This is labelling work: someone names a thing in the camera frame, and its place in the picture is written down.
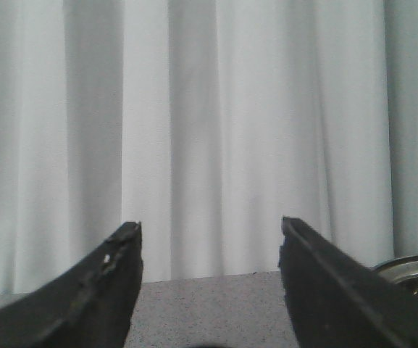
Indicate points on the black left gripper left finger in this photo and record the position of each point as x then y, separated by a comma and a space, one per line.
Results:
90, 305

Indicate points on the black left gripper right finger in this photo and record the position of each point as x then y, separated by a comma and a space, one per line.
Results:
334, 301

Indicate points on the pale green electric pot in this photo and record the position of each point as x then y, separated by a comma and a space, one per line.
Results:
402, 271

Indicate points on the white pleated curtain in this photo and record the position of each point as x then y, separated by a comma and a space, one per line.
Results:
207, 121

